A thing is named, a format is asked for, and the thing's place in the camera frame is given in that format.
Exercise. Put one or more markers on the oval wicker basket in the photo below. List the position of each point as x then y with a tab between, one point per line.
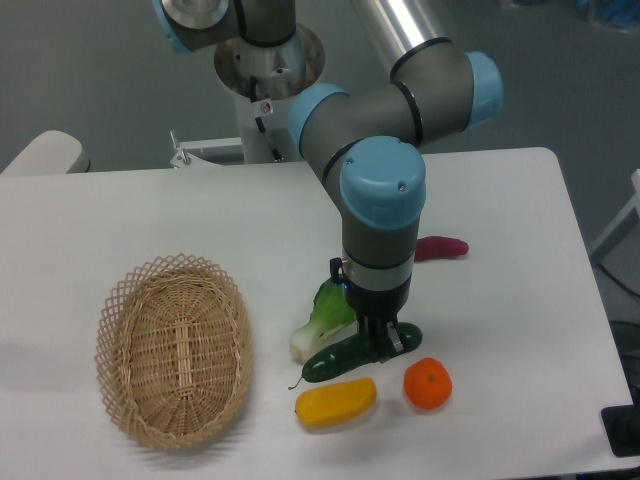
174	352

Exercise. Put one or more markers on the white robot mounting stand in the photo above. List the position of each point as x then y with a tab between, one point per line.
264	83

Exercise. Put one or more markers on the orange tangerine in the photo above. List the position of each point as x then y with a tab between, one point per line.
427	384

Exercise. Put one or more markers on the black device at table edge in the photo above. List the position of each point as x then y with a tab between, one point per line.
622	429

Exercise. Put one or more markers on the white chair armrest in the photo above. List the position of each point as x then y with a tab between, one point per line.
51	153

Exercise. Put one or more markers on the yellow mango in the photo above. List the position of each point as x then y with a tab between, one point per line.
335	404

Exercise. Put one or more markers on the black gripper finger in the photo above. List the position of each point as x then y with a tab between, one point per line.
389	344
368	332

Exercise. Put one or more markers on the purple sweet potato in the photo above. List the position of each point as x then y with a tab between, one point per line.
439	247

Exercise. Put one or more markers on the dark green cucumber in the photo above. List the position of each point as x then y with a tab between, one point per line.
346	355

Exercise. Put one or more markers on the green bok choy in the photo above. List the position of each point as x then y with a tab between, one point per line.
330	314

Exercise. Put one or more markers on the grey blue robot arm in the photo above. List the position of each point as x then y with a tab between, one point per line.
364	149

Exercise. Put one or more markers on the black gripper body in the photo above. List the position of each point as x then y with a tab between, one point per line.
380	306

